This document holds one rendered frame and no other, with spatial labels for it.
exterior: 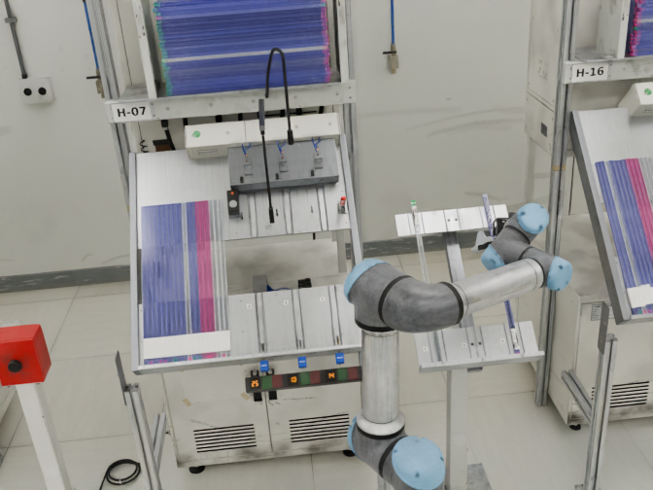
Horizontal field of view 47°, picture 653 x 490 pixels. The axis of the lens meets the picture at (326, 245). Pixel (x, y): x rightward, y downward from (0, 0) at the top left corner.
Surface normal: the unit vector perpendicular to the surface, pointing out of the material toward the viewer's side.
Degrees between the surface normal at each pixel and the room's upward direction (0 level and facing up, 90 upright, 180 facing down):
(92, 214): 90
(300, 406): 90
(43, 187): 90
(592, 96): 90
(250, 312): 43
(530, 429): 0
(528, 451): 0
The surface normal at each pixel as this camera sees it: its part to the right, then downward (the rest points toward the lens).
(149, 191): 0.01, -0.37
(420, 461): 0.01, -0.85
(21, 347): 0.08, 0.43
